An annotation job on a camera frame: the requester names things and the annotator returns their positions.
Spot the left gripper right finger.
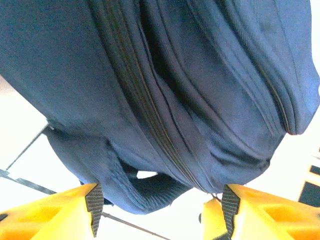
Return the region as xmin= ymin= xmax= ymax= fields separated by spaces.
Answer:
xmin=199 ymin=184 xmax=320 ymax=240

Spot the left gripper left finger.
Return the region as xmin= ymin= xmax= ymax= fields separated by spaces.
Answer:
xmin=0 ymin=183 xmax=105 ymax=240

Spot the navy blue backpack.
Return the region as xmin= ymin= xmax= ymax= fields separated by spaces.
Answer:
xmin=0 ymin=0 xmax=320 ymax=216

